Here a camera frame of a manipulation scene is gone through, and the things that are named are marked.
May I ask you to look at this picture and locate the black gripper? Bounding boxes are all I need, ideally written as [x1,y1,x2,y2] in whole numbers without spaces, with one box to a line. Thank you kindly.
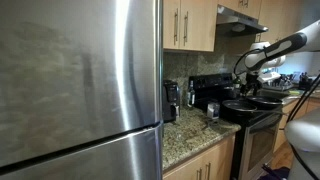
[240,74,262,96]

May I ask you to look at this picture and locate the black air fryer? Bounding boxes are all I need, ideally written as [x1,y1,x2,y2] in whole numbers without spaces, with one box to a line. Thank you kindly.
[162,80,180,123]

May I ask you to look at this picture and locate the cabinet door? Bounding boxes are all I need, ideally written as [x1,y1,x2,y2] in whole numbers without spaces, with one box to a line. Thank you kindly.
[180,0,218,52]
[163,0,180,49]

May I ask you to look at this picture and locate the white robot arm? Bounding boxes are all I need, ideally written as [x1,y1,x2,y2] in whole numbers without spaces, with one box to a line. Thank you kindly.
[240,20,320,180]

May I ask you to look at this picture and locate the lower wooden counter cabinet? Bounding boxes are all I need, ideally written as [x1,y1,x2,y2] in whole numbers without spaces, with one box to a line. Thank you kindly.
[163,135,235,180]

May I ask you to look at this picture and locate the dish rack with dishes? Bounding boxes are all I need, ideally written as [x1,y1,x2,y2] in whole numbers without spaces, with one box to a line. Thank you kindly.
[262,74,293,91]

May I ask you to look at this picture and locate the far black frying pan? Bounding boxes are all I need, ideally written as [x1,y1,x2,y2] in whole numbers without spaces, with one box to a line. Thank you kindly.
[246,96,282,110]

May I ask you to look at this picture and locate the black frying pan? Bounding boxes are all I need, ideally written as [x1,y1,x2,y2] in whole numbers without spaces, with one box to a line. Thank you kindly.
[220,100,283,116]
[246,96,282,110]

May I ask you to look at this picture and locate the near black frying pan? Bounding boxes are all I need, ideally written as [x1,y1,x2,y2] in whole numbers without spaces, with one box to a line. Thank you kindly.
[220,100,283,116]

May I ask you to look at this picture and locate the black knife block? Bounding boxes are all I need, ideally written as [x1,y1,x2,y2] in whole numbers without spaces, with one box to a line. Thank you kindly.
[299,73,313,90]

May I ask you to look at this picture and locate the black electric stove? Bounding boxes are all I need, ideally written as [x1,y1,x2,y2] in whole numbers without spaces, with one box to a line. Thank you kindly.
[189,73,283,180]

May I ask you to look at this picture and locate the clear glass bottle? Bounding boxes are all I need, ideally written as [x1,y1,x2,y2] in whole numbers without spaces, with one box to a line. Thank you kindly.
[187,80,195,107]

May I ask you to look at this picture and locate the far upper wooden cabinets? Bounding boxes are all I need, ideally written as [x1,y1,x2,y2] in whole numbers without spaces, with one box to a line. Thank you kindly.
[218,0,304,56]

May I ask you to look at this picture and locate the stainless range hood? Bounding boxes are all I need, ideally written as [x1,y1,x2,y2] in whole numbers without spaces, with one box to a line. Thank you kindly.
[216,5,269,37]

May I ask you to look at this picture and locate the stainless steel refrigerator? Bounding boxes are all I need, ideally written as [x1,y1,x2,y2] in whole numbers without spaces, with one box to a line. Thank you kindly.
[0,0,163,180]

